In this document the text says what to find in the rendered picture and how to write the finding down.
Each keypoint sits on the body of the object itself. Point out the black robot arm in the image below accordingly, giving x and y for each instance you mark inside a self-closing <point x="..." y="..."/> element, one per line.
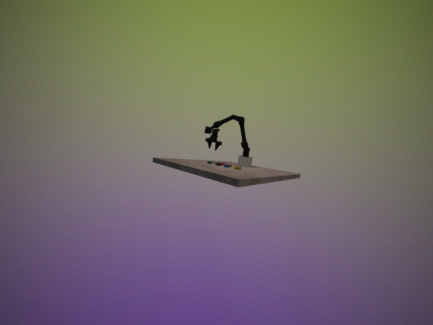
<point x="217" y="124"/>

